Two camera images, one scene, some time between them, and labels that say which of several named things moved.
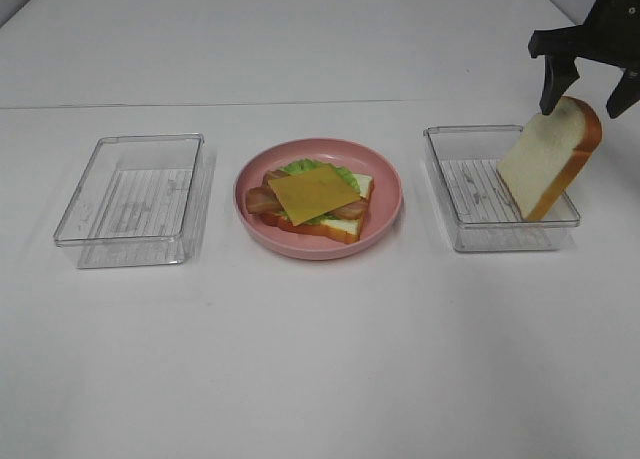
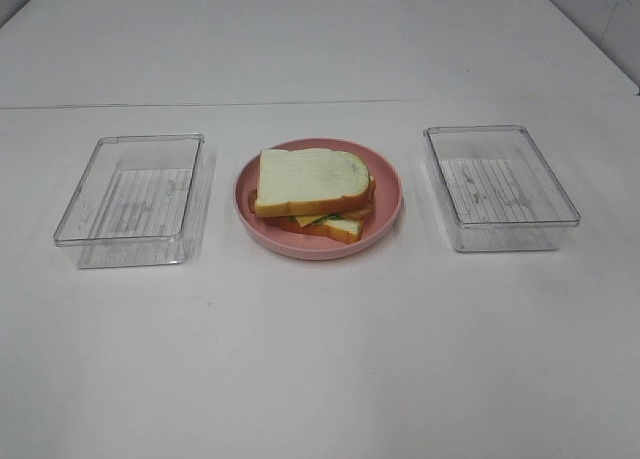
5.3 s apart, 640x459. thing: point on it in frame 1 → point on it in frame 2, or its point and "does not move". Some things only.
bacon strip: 351,211 → 361,206
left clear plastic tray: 141,200 does not move
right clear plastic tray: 481,213 does not move
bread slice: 348,230 does not move
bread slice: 549,156 → 310,180
